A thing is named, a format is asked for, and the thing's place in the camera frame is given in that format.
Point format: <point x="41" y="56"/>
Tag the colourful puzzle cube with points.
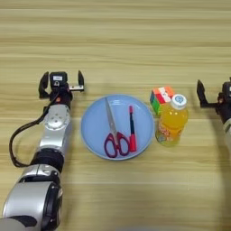
<point x="161" y="96"/>

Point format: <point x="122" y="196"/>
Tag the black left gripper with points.
<point x="61" y="96"/>

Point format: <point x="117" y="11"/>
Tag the orange juice bottle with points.
<point x="172" y="124"/>

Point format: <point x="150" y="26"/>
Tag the light blue round plate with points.
<point x="93" y="126"/>

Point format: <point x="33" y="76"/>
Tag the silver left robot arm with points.
<point x="52" y="132"/>

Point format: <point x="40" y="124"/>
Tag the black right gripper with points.
<point x="224" y="108"/>

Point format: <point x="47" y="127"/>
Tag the red and black marker pen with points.
<point x="132" y="132"/>

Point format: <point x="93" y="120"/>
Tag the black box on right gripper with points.
<point x="227" y="88"/>

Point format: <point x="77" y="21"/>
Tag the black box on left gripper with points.
<point x="58" y="79"/>

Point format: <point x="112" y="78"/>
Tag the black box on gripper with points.
<point x="58" y="79"/>
<point x="227" y="88"/>

